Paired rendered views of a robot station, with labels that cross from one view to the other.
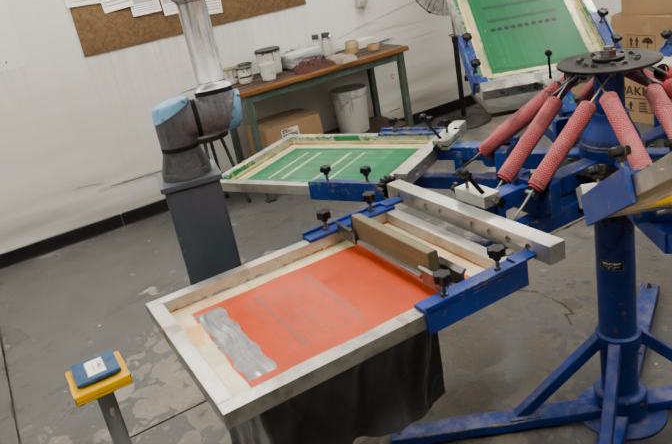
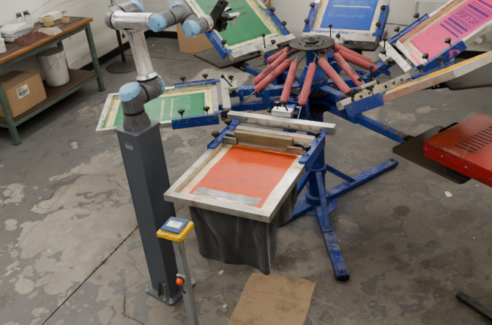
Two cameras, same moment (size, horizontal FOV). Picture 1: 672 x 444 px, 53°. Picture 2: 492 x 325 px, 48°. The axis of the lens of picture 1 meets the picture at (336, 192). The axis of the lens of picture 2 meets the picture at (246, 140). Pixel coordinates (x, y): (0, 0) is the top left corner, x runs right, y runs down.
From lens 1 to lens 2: 181 cm
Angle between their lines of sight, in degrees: 33
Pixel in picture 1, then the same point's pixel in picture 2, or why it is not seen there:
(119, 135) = not seen: outside the picture
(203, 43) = (146, 53)
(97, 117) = not seen: outside the picture
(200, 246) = (151, 163)
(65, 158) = not seen: outside the picture
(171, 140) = (136, 107)
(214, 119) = (154, 93)
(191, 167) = (146, 121)
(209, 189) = (154, 131)
